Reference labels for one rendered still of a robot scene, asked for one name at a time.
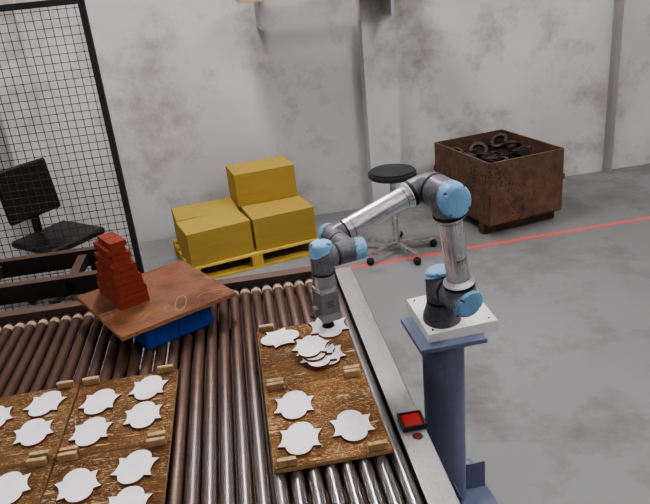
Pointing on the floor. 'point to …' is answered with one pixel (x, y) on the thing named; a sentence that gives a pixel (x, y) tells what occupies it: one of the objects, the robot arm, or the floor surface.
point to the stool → (391, 174)
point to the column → (450, 410)
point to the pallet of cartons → (246, 219)
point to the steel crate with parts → (504, 177)
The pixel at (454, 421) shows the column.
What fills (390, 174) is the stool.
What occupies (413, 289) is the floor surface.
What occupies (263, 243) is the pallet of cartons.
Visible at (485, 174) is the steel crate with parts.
